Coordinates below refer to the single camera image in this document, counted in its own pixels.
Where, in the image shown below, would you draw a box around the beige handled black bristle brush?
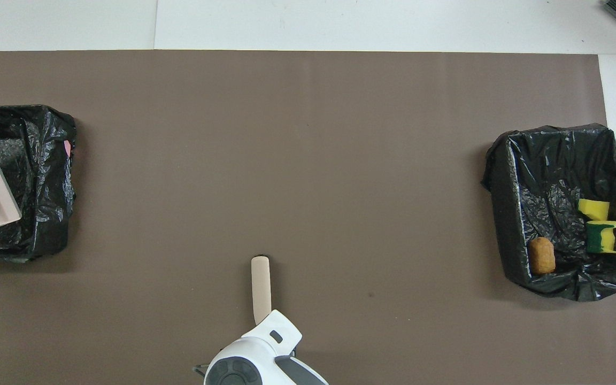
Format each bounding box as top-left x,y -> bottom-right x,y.
251,256 -> 272,326

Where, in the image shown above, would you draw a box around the brown sponge piece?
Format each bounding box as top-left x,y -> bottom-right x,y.
528,237 -> 556,275

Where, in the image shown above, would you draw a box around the small yellow sponge piece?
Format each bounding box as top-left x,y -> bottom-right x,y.
577,198 -> 610,221

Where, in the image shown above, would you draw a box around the yellow green sponge piece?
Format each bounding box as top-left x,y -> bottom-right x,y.
586,220 -> 616,254

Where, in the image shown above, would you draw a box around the black bag lined bin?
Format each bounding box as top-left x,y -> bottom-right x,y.
481,124 -> 616,303
0,104 -> 78,263

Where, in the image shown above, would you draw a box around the brown paper table mat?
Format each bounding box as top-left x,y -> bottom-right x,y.
0,50 -> 616,385

